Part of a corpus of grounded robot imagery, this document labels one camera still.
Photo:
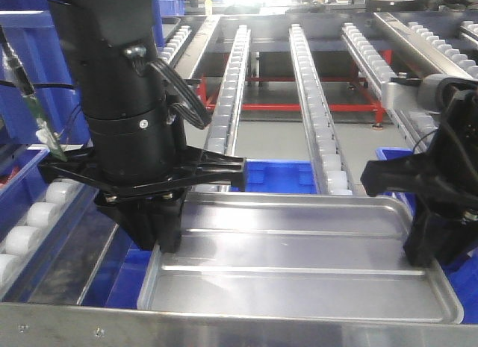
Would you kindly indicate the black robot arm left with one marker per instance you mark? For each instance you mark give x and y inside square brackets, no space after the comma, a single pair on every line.
[135,105]

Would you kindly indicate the blue bin lower centre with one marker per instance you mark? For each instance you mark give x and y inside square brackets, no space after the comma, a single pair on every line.
[280,176]

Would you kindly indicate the centre left roller track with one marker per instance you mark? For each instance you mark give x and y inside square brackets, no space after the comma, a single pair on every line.
[223,130]

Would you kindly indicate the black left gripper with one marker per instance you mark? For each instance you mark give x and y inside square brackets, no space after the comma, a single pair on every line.
[193,166]

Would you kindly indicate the centre right roller track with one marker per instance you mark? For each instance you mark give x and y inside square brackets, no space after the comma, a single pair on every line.
[399,101]

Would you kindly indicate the front steel shelf rail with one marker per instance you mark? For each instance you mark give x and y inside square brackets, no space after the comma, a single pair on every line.
[62,325]

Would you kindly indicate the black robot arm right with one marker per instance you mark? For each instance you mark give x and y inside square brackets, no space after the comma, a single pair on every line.
[435,93]

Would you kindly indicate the blue bin lower right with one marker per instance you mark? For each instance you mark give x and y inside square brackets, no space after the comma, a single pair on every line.
[462,272]

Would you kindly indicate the right steel divider bar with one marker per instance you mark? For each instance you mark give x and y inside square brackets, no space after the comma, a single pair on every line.
[415,50]

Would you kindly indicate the small silver ribbed tray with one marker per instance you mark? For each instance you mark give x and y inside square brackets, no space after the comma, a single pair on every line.
[296,257]

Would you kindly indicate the green circuit board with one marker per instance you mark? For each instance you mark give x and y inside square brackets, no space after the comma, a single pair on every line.
[45,132]

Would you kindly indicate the far right roller track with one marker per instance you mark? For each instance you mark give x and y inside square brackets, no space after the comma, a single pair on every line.
[455,55]

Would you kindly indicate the blue bin under tray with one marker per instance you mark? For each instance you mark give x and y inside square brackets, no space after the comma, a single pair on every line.
[119,278]

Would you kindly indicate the red steel floor frame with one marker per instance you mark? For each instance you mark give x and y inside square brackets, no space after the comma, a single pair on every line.
[271,86]

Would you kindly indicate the far left roller track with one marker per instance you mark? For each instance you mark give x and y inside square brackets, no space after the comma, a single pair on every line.
[24,238]

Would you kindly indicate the roller track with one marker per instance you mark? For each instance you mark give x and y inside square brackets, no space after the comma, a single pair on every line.
[399,101]
[329,167]
[223,130]
[24,238]
[455,55]

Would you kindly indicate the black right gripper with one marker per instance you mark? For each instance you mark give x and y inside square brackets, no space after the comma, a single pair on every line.
[444,178]

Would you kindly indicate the blue bin lower left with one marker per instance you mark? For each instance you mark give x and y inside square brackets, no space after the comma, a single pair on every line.
[23,189]

